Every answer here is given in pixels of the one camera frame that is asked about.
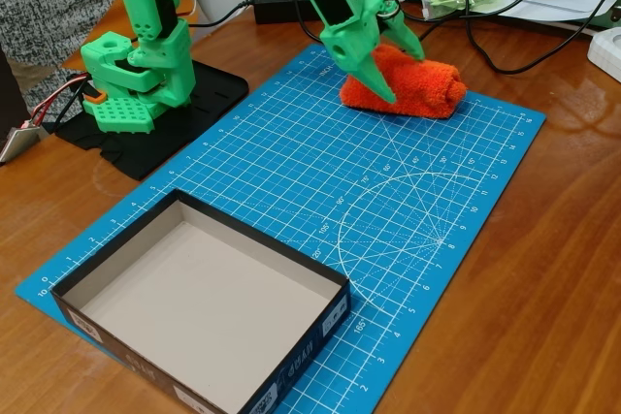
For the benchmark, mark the blue cutting mat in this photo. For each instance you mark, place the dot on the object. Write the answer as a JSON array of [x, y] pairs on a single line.
[[301, 181]]

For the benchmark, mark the orange fuzzy sock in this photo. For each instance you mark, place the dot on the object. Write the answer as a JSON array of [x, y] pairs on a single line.
[[427, 89]]

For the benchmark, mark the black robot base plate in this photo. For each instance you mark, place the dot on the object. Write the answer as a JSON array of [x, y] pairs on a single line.
[[213, 89]]

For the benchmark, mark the grey speckled fabric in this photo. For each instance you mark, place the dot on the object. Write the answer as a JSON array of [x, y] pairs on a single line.
[[48, 7]]

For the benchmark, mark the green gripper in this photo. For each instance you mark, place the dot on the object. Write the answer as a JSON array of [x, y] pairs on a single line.
[[353, 51]]

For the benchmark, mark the large black power adapter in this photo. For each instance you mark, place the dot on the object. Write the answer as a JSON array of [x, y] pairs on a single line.
[[281, 2]]

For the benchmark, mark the white power strip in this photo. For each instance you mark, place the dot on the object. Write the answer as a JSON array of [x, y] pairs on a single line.
[[606, 53]]

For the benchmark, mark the silver flat device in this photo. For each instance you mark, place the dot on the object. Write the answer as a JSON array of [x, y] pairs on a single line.
[[17, 142]]

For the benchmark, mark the dark cardboard box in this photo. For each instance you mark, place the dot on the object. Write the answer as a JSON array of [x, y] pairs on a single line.
[[194, 297]]

